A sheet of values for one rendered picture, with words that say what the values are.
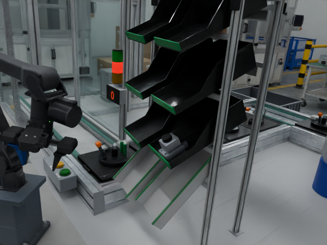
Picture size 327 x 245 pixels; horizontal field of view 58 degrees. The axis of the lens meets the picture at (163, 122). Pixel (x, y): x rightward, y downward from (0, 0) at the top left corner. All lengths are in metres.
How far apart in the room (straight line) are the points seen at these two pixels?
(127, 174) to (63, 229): 0.29
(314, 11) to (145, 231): 11.76
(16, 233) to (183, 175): 0.54
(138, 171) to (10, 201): 0.41
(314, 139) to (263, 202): 0.74
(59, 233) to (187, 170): 0.49
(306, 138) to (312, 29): 10.54
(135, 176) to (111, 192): 0.15
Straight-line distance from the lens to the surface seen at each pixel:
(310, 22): 12.49
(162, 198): 0.97
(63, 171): 1.25
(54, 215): 1.22
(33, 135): 0.79
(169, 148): 0.81
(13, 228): 1.05
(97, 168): 1.26
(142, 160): 1.10
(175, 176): 0.98
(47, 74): 0.77
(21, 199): 0.97
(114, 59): 1.38
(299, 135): 2.02
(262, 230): 1.22
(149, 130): 0.99
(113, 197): 1.19
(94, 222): 1.16
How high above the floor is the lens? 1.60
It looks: 21 degrees down
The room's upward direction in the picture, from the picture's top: 4 degrees clockwise
